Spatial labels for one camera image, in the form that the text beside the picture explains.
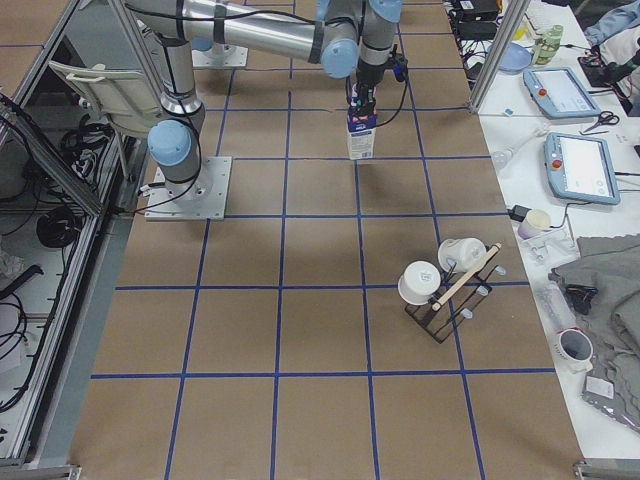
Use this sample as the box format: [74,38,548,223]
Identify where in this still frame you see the paper cup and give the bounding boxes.
[517,209,551,240]

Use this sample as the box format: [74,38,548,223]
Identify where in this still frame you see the blue plate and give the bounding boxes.
[499,42,532,74]

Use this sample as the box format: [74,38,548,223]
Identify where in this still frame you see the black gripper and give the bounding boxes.
[355,59,386,117]

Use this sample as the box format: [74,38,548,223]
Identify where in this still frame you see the black mug rack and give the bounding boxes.
[404,243,505,344]

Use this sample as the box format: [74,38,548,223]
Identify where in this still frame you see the green bottle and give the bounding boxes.
[532,24,564,66]

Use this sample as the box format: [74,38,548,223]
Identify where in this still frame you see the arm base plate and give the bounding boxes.
[143,156,232,221]
[192,41,249,70]

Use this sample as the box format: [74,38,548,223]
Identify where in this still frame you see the red rimmed white mug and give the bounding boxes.
[551,328,594,374]

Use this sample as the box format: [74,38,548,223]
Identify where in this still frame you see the grey cloth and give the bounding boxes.
[549,235,639,431]

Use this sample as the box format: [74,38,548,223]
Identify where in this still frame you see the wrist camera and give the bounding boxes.
[389,44,408,83]

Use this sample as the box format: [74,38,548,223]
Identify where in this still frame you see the aluminium frame post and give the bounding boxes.
[468,0,530,113]

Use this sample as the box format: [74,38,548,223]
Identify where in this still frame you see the white cup on rack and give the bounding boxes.
[398,260,441,306]
[438,238,486,273]

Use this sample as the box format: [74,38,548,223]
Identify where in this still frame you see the teach pendant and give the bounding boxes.
[522,67,601,119]
[544,132,621,205]

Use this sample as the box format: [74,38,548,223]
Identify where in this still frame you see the teach pendant lower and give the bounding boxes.
[544,132,621,205]

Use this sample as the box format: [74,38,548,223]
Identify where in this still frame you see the black scissors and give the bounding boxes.
[580,110,620,135]

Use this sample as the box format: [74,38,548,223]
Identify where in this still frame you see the teach pendant upper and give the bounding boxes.
[522,67,601,119]

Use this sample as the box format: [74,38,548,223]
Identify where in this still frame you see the blue white milk carton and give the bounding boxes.
[347,86,378,160]

